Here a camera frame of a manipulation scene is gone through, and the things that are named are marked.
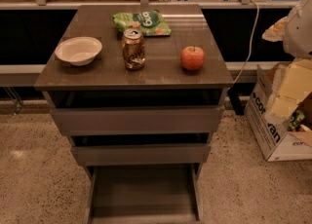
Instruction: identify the middle grey drawer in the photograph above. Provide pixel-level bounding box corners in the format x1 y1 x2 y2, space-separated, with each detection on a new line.
71 133 211 167

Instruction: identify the white bowl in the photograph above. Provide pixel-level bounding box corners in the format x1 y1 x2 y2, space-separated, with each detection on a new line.
55 37 102 66

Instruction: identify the red apple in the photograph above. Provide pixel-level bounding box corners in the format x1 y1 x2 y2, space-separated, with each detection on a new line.
180 46 205 71

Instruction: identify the green snack bag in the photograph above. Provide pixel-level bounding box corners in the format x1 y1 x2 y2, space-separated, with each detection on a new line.
112 10 172 36

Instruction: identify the corovan cardboard box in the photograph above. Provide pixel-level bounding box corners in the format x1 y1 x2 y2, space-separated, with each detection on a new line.
245 65 312 162

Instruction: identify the white cable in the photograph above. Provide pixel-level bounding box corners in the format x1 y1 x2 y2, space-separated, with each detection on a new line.
232 0 260 85

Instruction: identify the bottom grey drawer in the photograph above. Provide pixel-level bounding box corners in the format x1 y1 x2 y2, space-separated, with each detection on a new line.
83 164 204 224

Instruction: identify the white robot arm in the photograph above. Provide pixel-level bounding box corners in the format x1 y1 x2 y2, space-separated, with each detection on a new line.
262 0 312 122

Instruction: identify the grey drawer cabinet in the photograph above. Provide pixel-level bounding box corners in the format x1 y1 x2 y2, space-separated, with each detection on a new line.
33 4 234 224

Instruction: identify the green packet in box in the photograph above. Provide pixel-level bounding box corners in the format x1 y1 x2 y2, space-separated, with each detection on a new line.
288 109 305 131

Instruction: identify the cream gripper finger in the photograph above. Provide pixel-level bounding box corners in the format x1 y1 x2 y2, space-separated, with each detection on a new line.
262 17 288 42
268 59 312 120

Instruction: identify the grey drawer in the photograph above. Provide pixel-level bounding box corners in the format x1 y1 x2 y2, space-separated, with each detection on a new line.
52 90 223 136
83 164 204 224
71 133 211 167

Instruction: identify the orange soda can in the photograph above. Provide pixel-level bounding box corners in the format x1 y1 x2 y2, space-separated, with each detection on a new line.
122 28 145 69

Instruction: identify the top grey drawer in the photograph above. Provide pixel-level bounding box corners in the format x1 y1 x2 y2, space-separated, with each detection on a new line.
52 90 223 136

